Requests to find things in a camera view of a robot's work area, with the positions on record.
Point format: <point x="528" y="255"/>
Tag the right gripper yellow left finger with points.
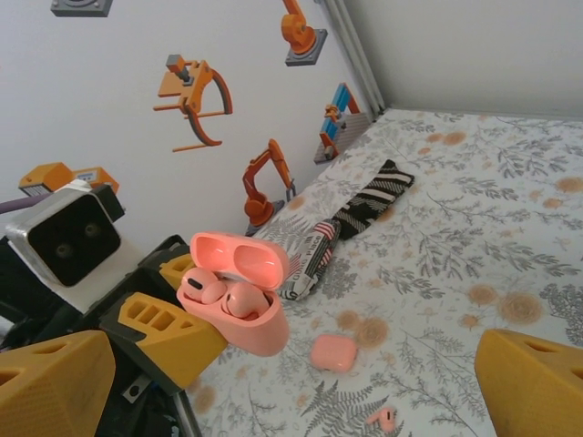
<point x="50" y="391"/>

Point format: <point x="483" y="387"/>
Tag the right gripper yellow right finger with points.
<point x="537" y="391"/>

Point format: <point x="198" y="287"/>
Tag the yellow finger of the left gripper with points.
<point x="175" y="271"/>
<point x="168" y="350"/>

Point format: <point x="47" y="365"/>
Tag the pink earbud charging case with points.
<point x="255" y="337"/>
<point x="332" y="354"/>

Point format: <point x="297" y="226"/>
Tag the orange block sticker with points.
<point x="50" y="175"/>

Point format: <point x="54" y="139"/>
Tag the floral print tablecloth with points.
<point x="455" y="227"/>

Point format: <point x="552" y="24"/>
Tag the orange claw gripper sticker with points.
<point x="182" y="86"/>

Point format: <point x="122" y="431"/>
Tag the black white striped sock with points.
<point x="378" y="200"/>

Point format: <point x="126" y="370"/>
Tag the blue orange conveyor sticker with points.
<point x="339" y="118"/>

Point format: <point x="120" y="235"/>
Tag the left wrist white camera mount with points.
<point x="114" y="277"/>

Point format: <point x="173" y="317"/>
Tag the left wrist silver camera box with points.
<point x="68" y="246"/>

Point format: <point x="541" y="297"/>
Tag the grey base plate sticker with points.
<point x="79" y="7"/>

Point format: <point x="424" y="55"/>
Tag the aluminium frame post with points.
<point x="355" y="54"/>

